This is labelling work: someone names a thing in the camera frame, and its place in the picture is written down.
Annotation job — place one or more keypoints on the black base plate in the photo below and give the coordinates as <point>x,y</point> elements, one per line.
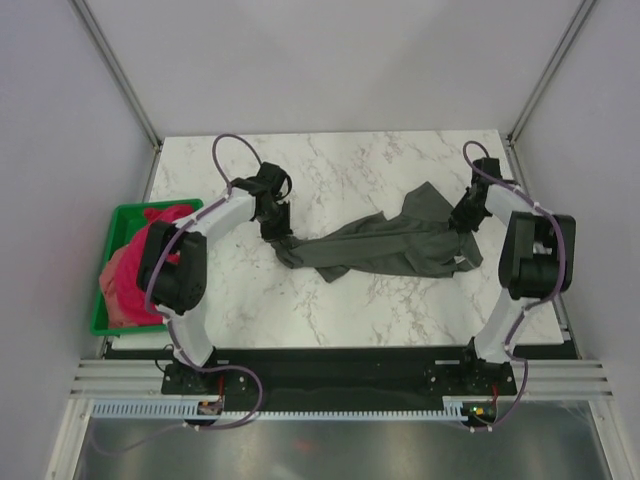
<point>361,378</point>

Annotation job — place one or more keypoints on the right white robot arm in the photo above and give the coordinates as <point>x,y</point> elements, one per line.
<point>536,261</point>

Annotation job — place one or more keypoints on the right aluminium frame post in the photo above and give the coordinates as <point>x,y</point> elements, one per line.
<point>556,60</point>

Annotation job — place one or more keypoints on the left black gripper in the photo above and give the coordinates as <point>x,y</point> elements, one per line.
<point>284,230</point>

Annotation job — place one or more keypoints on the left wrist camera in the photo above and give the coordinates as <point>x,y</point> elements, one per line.
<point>275,175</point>

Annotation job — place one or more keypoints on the pink t shirt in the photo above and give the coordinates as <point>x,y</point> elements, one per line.
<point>125,285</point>

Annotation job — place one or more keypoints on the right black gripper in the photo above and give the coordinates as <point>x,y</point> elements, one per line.
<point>458,216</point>

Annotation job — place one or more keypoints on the aluminium frame post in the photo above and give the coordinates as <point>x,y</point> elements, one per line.
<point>96,34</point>
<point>556,60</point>

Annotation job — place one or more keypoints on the left aluminium frame post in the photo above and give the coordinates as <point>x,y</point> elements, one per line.
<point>96,34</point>

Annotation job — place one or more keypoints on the green plastic bin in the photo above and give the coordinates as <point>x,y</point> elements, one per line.
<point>117,225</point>

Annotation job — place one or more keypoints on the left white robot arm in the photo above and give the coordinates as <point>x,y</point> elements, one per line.
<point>173,271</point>

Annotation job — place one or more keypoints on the dark grey t shirt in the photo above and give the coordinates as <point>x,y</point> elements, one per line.
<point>418,242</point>

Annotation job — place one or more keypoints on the white slotted cable duct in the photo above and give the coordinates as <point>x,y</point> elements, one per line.
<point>211,407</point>

